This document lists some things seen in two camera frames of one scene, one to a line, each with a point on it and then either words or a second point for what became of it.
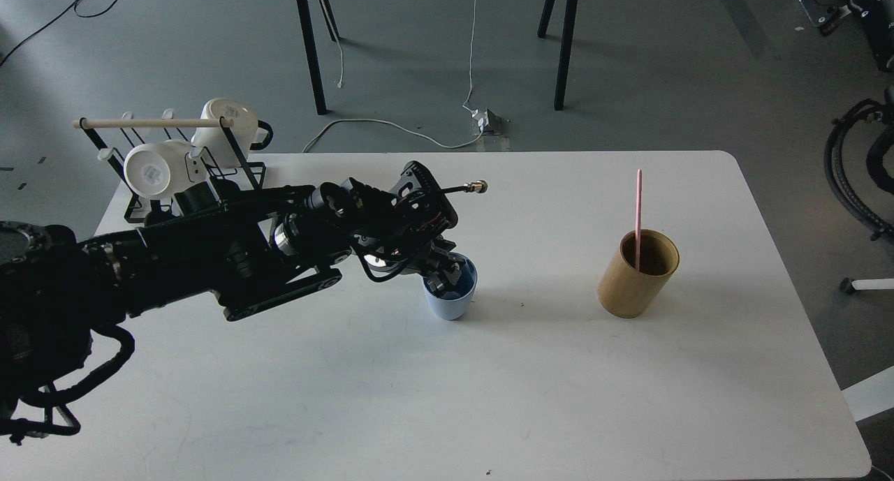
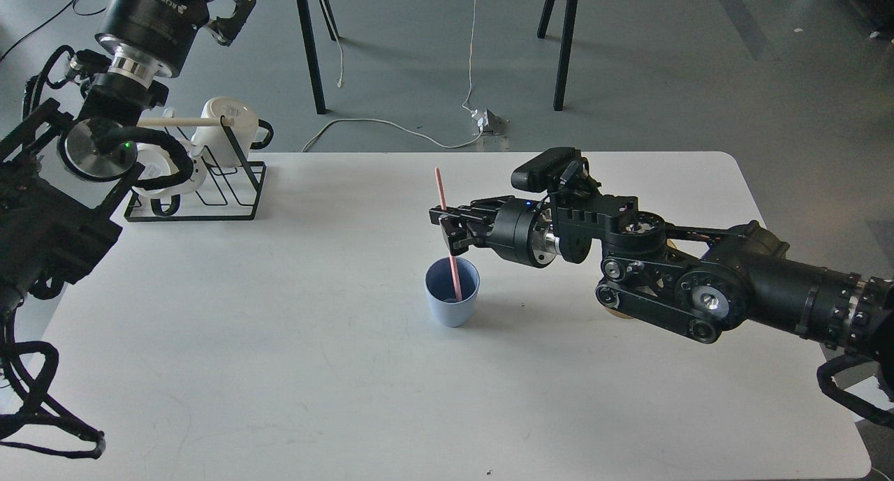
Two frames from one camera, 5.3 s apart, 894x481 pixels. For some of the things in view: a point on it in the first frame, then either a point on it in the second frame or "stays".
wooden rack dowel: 153,122 stays
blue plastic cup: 457,304 stays
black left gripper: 394,231 -> 152,21
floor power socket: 488,122 stays
